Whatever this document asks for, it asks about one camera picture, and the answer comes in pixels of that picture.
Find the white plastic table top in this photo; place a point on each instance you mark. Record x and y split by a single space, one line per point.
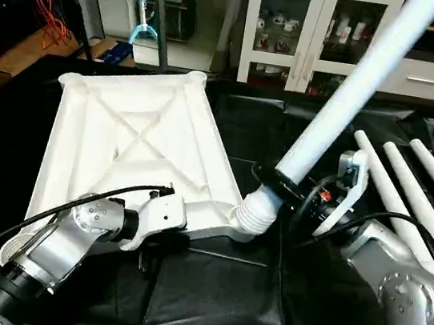
124 133

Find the black mat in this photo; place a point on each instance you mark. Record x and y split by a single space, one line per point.
223 293

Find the white glass-door cabinet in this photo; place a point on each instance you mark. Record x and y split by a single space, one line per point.
315 39

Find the blue box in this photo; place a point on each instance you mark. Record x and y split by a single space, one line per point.
119 52

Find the dark metal stand pole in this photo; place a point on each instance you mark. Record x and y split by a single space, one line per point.
163 17

